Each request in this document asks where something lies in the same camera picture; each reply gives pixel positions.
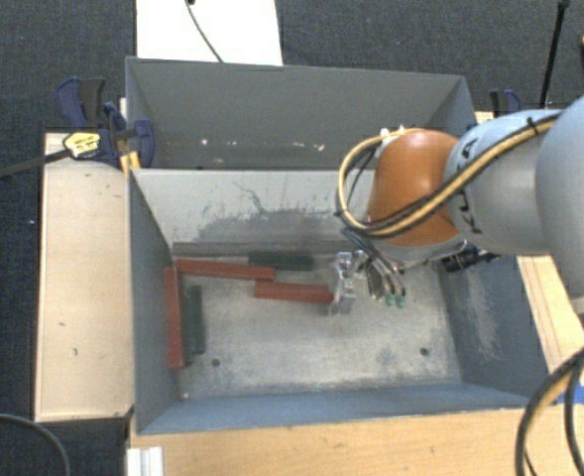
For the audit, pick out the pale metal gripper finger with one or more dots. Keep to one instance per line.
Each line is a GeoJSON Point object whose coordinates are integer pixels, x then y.
{"type": "Point", "coordinates": [343, 299]}
{"type": "Point", "coordinates": [345, 265]}

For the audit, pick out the red-brown flat block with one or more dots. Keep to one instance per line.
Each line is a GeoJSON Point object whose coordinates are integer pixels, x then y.
{"type": "Point", "coordinates": [291, 292]}
{"type": "Point", "coordinates": [222, 269]}
{"type": "Point", "coordinates": [173, 320]}

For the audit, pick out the dark green flat block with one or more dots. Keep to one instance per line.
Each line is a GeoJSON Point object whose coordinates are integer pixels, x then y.
{"type": "Point", "coordinates": [195, 325]}
{"type": "Point", "coordinates": [281, 261]}

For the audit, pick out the grey metal bin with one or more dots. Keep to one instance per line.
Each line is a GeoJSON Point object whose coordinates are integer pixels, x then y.
{"type": "Point", "coordinates": [291, 345]}

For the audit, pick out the pale wood flat board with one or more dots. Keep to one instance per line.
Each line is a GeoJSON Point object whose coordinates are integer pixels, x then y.
{"type": "Point", "coordinates": [83, 275]}

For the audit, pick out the black cylinder on white bracket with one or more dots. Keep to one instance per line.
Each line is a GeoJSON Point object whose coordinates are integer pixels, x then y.
{"type": "Point", "coordinates": [460, 262]}

